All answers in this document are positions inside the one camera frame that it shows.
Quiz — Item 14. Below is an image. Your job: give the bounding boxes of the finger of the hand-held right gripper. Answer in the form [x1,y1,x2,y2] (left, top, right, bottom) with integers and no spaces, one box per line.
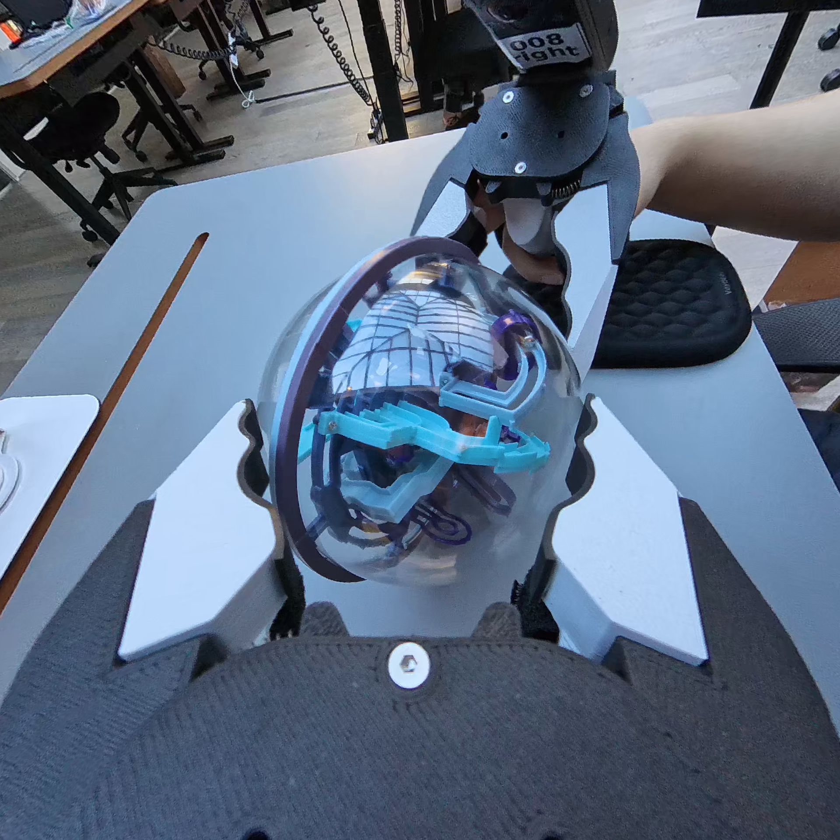
[546,184,620,362]
[412,178,492,258]

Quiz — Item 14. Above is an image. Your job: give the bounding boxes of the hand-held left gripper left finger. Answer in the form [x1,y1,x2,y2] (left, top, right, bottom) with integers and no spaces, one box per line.
[115,398,308,662]

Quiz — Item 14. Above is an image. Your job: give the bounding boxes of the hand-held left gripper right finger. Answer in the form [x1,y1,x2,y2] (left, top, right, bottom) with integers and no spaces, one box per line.
[511,394,711,665]

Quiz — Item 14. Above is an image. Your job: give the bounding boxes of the clear plastic maze ball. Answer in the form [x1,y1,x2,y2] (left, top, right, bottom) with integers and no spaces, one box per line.
[259,238,585,585]

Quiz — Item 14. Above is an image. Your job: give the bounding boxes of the person's right forearm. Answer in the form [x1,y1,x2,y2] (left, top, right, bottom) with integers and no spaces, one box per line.
[630,92,840,244]

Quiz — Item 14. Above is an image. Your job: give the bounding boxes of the person's right hand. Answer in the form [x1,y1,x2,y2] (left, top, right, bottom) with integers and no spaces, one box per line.
[471,187,572,287]

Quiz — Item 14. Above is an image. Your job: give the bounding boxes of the black padded wrist rest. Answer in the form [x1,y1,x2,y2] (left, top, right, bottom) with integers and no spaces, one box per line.
[591,238,753,370]

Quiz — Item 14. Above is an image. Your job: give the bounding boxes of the black desk leg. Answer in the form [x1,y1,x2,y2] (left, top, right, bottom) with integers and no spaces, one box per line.
[356,0,411,144]
[696,0,815,109]

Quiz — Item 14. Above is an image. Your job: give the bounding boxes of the white document stand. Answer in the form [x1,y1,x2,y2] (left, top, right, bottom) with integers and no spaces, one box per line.
[0,394,101,581]

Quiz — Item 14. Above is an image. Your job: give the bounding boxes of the black mesh office chair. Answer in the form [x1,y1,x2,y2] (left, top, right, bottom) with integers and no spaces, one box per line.
[753,298,840,395]

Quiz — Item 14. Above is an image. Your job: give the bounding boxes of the person's blue jeans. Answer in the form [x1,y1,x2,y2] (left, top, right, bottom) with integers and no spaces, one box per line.
[797,407,840,500]

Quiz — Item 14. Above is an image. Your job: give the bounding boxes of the wooden edged office desk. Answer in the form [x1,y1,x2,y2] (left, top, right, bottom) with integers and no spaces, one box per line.
[0,0,273,172]

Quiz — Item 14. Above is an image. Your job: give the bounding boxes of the black coiled cable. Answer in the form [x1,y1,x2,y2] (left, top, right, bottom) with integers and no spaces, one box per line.
[308,0,383,116]

